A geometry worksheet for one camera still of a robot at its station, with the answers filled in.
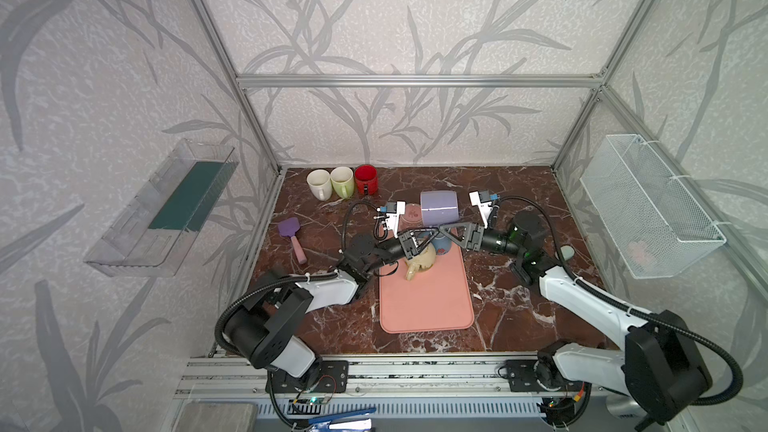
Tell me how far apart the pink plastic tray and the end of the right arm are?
0.26m

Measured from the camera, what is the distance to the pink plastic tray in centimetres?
83

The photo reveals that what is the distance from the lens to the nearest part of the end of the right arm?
61 centimetres

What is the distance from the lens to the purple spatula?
0.96 meters

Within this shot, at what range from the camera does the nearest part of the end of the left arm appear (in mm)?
633

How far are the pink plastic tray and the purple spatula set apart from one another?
28 cm
